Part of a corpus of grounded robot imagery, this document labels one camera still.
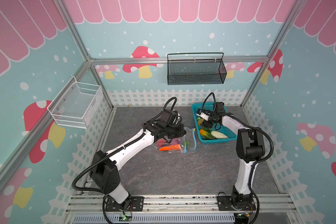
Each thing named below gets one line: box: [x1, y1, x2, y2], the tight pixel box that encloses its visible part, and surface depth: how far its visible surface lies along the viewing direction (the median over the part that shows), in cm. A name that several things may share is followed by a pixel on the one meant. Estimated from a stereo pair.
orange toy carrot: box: [158, 143, 181, 151], surface depth 87 cm
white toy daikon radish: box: [210, 130, 229, 140], surface depth 99 cm
